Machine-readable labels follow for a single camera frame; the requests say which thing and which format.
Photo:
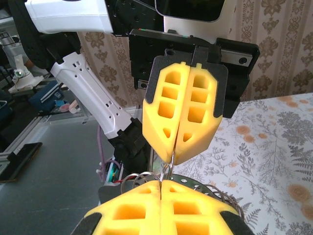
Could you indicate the black phone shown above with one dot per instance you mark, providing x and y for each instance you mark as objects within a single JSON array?
[{"x": 19, "y": 161}]

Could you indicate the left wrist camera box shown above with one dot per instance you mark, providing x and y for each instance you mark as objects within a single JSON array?
[{"x": 185, "y": 9}]

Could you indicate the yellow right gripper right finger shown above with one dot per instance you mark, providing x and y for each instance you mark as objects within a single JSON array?
[{"x": 195, "y": 220}]

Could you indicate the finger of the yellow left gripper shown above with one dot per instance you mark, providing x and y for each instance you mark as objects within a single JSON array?
[
  {"x": 203, "y": 102},
  {"x": 159, "y": 127}
]

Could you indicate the steel keyring disc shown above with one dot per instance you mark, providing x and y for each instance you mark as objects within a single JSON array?
[{"x": 185, "y": 180}]

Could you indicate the blue case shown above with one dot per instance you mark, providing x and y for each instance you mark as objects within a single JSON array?
[{"x": 46, "y": 98}]

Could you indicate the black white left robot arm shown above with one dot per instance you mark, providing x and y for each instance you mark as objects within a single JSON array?
[{"x": 80, "y": 80}]

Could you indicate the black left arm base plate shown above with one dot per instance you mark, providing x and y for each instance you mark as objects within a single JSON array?
[{"x": 105, "y": 194}]

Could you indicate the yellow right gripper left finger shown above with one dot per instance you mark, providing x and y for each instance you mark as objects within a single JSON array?
[{"x": 137, "y": 220}]

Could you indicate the aluminium outer frame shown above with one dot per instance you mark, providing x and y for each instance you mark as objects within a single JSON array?
[{"x": 24, "y": 137}]

